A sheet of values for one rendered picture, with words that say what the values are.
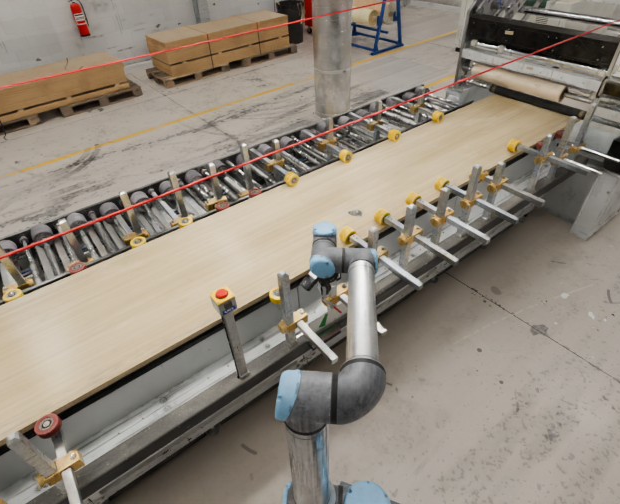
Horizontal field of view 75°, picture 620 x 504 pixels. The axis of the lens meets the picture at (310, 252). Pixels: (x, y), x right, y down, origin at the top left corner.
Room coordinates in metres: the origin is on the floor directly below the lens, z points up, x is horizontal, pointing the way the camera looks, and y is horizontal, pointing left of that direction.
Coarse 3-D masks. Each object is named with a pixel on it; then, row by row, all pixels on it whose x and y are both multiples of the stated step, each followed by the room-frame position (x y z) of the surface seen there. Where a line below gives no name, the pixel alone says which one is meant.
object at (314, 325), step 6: (336, 306) 1.29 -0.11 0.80; (342, 306) 1.31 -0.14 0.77; (330, 312) 1.27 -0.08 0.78; (336, 312) 1.29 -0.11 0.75; (342, 312) 1.31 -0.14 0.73; (318, 318) 1.23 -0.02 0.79; (330, 318) 1.27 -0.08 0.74; (336, 318) 1.29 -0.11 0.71; (312, 324) 1.20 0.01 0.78; (318, 324) 1.22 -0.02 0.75; (312, 330) 1.20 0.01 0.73; (318, 330) 1.22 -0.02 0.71
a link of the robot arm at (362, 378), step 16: (352, 256) 1.03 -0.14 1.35; (368, 256) 1.02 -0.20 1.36; (352, 272) 0.95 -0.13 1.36; (368, 272) 0.93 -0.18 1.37; (352, 288) 0.86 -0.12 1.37; (368, 288) 0.85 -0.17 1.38; (352, 304) 0.79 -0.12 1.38; (368, 304) 0.78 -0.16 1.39; (352, 320) 0.72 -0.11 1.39; (368, 320) 0.71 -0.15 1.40; (352, 336) 0.66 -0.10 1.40; (368, 336) 0.65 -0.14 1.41; (352, 352) 0.61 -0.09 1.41; (368, 352) 0.60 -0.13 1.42; (352, 368) 0.54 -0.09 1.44; (368, 368) 0.54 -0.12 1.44; (384, 368) 0.56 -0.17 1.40; (352, 384) 0.49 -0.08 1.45; (368, 384) 0.50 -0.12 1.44; (384, 384) 0.51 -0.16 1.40; (352, 400) 0.46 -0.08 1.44; (368, 400) 0.47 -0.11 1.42; (352, 416) 0.44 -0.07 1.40
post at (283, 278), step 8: (280, 272) 1.16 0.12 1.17; (280, 280) 1.15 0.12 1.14; (288, 280) 1.15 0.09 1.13; (280, 288) 1.15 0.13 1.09; (288, 288) 1.15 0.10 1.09; (280, 296) 1.16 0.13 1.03; (288, 296) 1.15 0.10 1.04; (288, 304) 1.15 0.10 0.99; (288, 312) 1.14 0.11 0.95; (288, 320) 1.14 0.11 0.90; (288, 336) 1.14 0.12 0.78
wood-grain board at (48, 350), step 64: (448, 128) 2.91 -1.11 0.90; (512, 128) 2.85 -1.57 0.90; (320, 192) 2.13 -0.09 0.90; (384, 192) 2.09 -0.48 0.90; (128, 256) 1.63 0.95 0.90; (192, 256) 1.60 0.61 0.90; (256, 256) 1.57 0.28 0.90; (0, 320) 1.23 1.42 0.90; (64, 320) 1.21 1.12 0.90; (128, 320) 1.19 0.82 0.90; (192, 320) 1.17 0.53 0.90; (0, 384) 0.90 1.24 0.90; (64, 384) 0.88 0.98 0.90
